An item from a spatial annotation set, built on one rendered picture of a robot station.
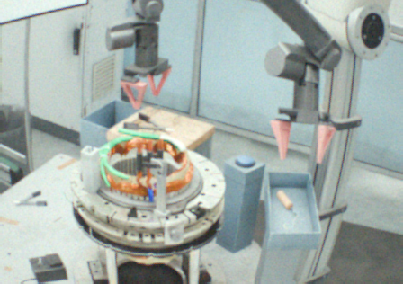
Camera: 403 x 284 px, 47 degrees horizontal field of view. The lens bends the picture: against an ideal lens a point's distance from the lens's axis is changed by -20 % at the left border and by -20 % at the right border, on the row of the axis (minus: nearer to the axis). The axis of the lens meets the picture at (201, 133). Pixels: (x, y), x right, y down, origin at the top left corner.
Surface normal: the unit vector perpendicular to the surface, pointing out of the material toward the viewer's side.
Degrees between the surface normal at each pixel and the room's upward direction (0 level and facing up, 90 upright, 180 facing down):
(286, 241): 90
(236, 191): 90
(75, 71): 90
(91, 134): 90
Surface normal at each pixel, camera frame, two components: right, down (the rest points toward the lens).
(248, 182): 0.68, 0.36
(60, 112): -0.45, 0.37
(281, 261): -0.04, 0.44
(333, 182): 0.44, 0.42
